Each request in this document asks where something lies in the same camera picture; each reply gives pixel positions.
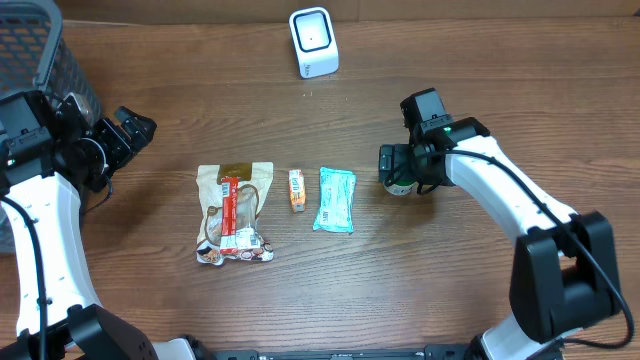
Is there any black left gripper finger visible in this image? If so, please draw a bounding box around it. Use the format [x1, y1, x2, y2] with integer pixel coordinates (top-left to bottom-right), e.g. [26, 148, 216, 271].
[114, 106, 144, 131]
[129, 118, 157, 151]

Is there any green lid jar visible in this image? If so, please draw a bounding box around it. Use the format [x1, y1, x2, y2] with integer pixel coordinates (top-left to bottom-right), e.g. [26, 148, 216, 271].
[383, 180, 417, 196]

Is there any teal wet wipes pack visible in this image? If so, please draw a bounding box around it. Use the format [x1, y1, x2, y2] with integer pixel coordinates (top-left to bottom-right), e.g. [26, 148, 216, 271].
[312, 167, 357, 233]

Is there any brown red snack bag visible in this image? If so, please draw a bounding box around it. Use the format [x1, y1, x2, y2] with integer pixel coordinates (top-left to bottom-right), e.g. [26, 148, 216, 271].
[196, 162, 274, 266]

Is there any small orange packet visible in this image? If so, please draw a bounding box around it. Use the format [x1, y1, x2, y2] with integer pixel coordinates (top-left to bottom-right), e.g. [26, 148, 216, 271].
[288, 169, 306, 213]

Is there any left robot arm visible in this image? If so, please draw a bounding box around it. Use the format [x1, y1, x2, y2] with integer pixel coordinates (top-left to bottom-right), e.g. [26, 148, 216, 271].
[1, 91, 188, 359]

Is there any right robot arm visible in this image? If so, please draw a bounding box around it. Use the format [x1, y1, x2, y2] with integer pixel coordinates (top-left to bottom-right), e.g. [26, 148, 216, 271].
[378, 88, 635, 359]

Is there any white barcode scanner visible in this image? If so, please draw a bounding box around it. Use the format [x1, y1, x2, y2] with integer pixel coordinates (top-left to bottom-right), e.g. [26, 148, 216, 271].
[289, 6, 340, 79]

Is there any grey plastic mesh basket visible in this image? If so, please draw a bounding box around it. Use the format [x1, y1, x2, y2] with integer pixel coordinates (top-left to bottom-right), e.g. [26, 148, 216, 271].
[0, 0, 104, 255]

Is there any red candy bar wrapper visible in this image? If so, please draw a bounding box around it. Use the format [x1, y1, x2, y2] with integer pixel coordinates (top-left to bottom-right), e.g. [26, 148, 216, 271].
[220, 177, 239, 255]

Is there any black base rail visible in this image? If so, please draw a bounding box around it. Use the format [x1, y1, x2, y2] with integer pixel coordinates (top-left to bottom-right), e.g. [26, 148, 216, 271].
[211, 344, 486, 360]

